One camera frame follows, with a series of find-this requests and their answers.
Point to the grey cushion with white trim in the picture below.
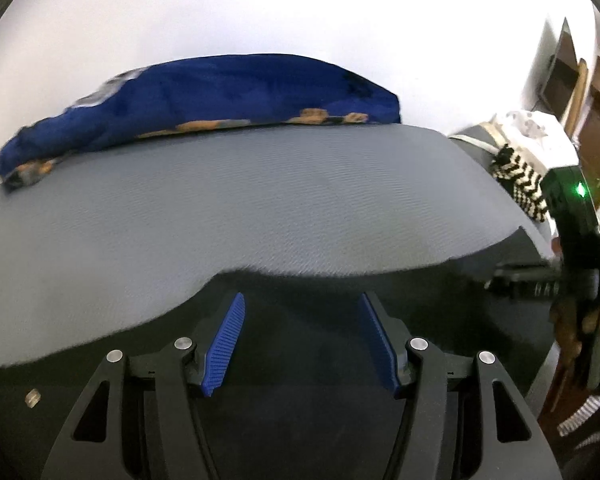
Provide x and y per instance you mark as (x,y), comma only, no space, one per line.
(472,140)

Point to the person's striped dark garment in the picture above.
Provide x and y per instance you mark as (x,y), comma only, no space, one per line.
(587,415)

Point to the black white striped knit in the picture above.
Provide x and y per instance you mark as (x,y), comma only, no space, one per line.
(522,185)

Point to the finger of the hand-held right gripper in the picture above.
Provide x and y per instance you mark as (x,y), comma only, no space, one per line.
(505,282)

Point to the light wooden board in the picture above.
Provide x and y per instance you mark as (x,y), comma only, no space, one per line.
(576,95)

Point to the black pants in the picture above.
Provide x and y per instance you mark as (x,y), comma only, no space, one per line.
(300,310)

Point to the blue floral blanket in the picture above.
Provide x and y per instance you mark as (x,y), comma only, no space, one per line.
(205,90)

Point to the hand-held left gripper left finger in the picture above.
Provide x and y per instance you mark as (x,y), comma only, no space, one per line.
(225,345)

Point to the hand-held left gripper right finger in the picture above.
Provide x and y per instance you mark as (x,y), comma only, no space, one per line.
(380,345)

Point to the white printed cloth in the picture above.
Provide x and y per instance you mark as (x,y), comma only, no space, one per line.
(535,135)

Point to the person's right hand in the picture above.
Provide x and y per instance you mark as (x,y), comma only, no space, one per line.
(567,332)

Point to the dark wall screen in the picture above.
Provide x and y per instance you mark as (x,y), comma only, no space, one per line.
(560,80)

